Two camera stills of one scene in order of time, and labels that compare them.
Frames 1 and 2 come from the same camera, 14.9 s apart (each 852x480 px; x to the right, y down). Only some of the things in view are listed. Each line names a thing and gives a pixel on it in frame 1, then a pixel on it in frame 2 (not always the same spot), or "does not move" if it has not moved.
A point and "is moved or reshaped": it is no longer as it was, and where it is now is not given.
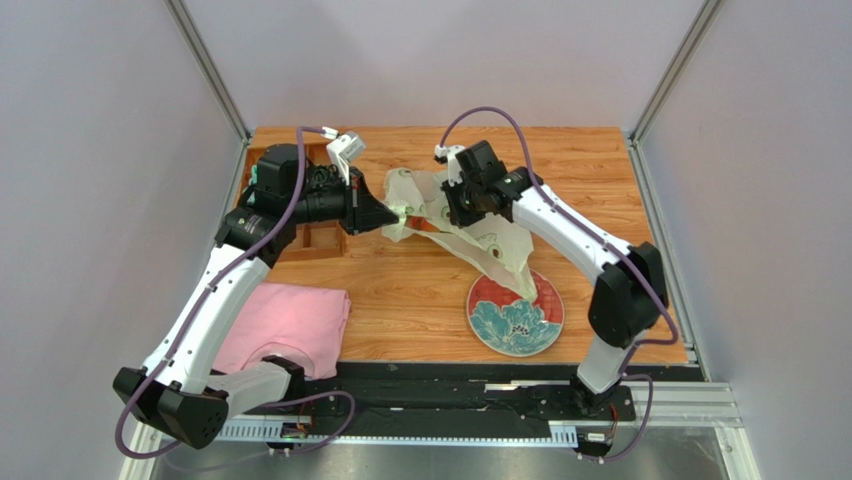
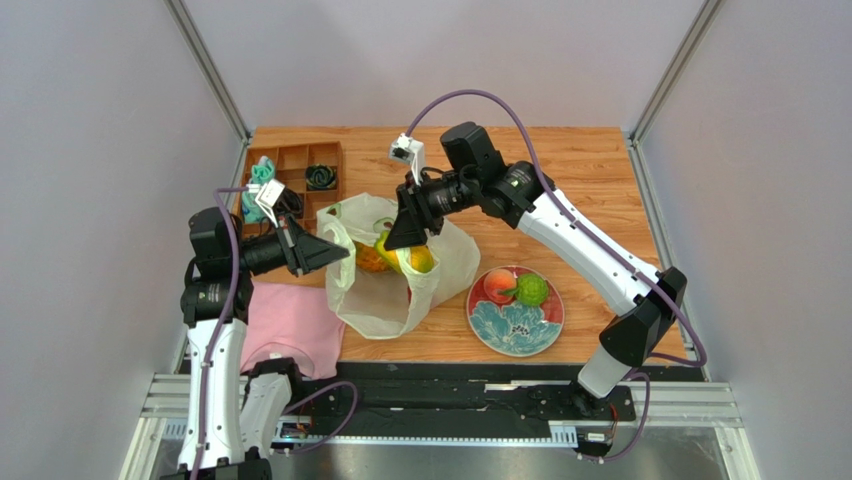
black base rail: x=446 y=398 does not move
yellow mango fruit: x=419 y=223 is moved or reshaped
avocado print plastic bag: x=503 y=247 -> x=384 y=305
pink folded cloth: x=304 y=325 does not move
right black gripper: x=462 y=200 -> x=409 y=207
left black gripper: x=360 y=211 -> x=302 y=252
